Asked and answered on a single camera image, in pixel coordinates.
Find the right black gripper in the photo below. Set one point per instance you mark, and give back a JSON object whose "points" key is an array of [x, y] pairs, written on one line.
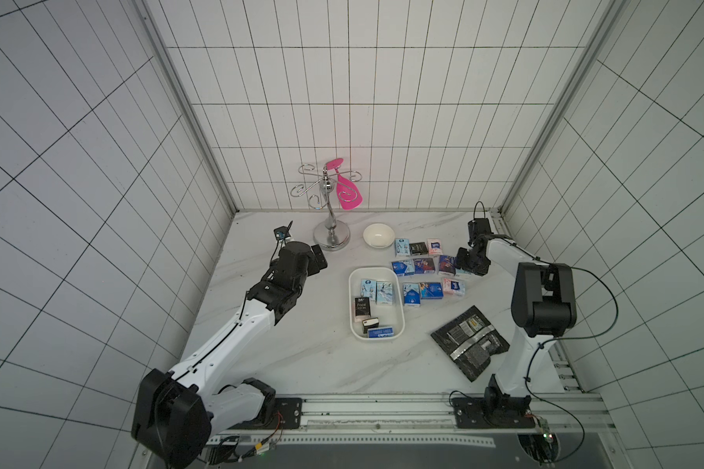
{"points": [[466, 260]]}

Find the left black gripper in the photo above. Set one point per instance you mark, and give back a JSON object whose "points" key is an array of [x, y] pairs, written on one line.
{"points": [[313, 267]]}

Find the blue orange tissue pack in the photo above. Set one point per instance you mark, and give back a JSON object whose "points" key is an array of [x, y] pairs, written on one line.
{"points": [[447, 266]]}

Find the pink tissue pack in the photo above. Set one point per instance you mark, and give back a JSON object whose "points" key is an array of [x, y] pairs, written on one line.
{"points": [[453, 287]]}

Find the pink Tempo side pack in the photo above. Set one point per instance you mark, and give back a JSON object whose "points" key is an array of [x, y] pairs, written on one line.
{"points": [[434, 247]]}

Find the blue red tissue pack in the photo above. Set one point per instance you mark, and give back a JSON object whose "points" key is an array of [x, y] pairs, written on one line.
{"points": [[424, 266]]}

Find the blue orange pack second row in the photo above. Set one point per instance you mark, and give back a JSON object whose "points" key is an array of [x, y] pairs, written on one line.
{"points": [[431, 291]]}

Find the small black tissue pack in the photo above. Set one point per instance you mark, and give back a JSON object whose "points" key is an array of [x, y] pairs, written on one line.
{"points": [[419, 249]]}

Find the blue white pack second row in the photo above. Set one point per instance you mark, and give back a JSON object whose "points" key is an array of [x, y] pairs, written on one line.
{"points": [[411, 295]]}

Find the blue white tissue pack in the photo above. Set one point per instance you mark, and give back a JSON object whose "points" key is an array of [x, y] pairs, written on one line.
{"points": [[403, 268]]}

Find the light blue tissue pack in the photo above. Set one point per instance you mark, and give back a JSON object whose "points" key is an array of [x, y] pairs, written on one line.
{"points": [[402, 248]]}

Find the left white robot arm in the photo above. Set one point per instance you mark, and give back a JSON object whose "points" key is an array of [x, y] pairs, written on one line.
{"points": [[179, 410]]}

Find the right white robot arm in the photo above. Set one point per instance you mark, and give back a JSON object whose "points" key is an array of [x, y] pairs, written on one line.
{"points": [[543, 309]]}

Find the white storage box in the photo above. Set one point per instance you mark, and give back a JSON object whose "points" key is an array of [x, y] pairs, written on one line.
{"points": [[389, 315]]}

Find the chrome hook stand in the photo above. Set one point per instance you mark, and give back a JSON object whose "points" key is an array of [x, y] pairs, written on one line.
{"points": [[320, 191]]}

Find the black packaged item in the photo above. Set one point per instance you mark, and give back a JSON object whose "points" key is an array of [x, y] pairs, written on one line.
{"points": [[470, 341]]}

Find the black Face tissue pack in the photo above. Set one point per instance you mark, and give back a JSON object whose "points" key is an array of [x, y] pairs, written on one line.
{"points": [[362, 309]]}

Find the black white tissue pack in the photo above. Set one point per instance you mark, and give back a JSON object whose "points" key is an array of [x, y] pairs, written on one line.
{"points": [[370, 323]]}

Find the white ceramic bowl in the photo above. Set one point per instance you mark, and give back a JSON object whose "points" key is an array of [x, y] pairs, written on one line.
{"points": [[379, 236]]}

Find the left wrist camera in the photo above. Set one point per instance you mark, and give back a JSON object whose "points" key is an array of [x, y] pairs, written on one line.
{"points": [[281, 233]]}

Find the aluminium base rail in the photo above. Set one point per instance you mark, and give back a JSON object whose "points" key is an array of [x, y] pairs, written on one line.
{"points": [[407, 419]]}

